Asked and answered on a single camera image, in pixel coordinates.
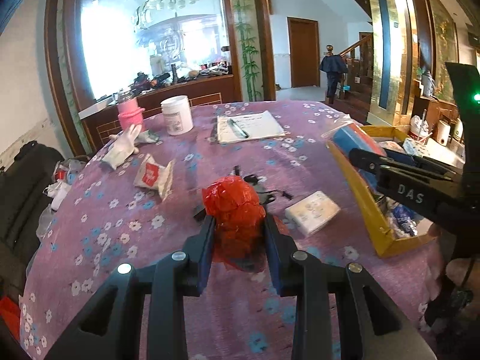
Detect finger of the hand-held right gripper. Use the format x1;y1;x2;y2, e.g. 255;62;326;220
384;149;460;176
348;148;456;186

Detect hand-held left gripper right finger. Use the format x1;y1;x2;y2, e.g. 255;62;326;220
264;217;432;360

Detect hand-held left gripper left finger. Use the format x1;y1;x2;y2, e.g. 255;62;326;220
45;215;216;360

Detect yellow cardboard box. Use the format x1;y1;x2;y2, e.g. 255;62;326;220
325;124;439;259

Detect red plastic bag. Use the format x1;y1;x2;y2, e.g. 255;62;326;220
202;175;267;272

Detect person's right hand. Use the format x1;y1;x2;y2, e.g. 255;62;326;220
429;223;477;294

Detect printed tissue pack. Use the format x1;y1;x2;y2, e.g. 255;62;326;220
403;137;428;156

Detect white paper roll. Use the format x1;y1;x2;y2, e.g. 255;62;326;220
437;120;452;146

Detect wooden side cabinet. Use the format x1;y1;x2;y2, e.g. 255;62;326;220
412;79;466;147

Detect purple floral tablecloth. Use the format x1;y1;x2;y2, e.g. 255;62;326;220
19;100;443;360

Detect white tissue pack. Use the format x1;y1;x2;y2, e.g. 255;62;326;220
285;190;341;236

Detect metal thermos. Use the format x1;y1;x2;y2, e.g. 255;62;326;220
420;69;437;98

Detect wooden staircase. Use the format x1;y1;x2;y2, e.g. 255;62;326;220
330;32;376;122

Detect red white paper packet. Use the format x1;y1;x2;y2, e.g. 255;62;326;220
133;154;176;200

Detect dark hanging jacket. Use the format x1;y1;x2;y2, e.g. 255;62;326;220
319;54;349;74

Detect gold pillar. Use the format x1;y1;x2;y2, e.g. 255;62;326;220
363;0;417;126

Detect white notebook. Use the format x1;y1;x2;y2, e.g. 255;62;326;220
217;110;286;144

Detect wooden door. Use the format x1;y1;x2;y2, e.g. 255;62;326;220
287;17;320;88

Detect black pen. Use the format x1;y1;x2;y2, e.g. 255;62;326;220
228;118;249;138

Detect white glove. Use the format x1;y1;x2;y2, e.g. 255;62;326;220
101;123;142;169

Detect white plastic jar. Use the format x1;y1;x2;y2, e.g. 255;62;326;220
160;95;194;136

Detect crumpled plastic bags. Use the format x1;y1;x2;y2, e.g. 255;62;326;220
45;159;89;211

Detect pink bottle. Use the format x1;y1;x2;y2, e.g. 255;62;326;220
117;89;145;132

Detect bamboo painted pillar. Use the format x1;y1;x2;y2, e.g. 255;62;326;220
230;0;265;102

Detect wooden sideboard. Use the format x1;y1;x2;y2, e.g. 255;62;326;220
79;74;244;151

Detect black sofa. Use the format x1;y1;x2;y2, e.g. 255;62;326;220
0;140;66;282

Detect red cloth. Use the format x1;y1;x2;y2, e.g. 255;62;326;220
0;295;21;340

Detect etched glass partition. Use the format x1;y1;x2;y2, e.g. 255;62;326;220
73;0;231;102

